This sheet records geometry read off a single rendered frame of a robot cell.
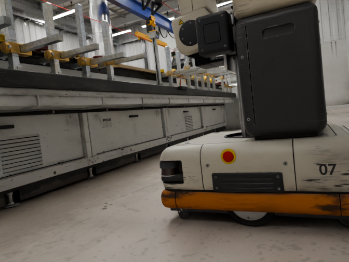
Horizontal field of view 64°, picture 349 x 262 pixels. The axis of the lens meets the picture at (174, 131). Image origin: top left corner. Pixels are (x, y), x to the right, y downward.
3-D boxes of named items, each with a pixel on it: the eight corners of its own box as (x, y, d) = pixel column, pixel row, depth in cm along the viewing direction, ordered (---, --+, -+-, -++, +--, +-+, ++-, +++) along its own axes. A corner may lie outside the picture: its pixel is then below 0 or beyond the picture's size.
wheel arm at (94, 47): (99, 51, 153) (98, 43, 152) (95, 50, 149) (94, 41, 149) (44, 65, 171) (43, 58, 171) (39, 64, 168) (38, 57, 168)
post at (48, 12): (62, 87, 162) (51, 2, 159) (57, 87, 158) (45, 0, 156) (58, 88, 163) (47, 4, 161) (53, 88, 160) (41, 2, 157)
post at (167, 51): (174, 92, 296) (169, 46, 294) (172, 92, 293) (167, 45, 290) (171, 92, 298) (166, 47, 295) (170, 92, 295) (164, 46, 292)
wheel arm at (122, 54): (126, 58, 175) (125, 51, 175) (123, 57, 172) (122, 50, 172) (75, 70, 194) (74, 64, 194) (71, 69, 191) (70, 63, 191)
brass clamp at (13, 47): (32, 55, 144) (31, 45, 144) (8, 51, 132) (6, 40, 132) (25, 57, 147) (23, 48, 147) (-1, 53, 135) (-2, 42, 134)
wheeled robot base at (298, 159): (346, 172, 134) (341, 120, 133) (373, 225, 77) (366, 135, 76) (211, 174, 163) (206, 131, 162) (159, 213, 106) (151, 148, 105)
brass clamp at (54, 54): (70, 61, 167) (69, 52, 166) (51, 57, 154) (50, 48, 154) (62, 63, 169) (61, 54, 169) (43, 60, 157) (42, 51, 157)
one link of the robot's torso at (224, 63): (247, 71, 126) (241, 15, 125) (231, 64, 101) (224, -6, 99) (192, 80, 138) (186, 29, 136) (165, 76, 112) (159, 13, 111)
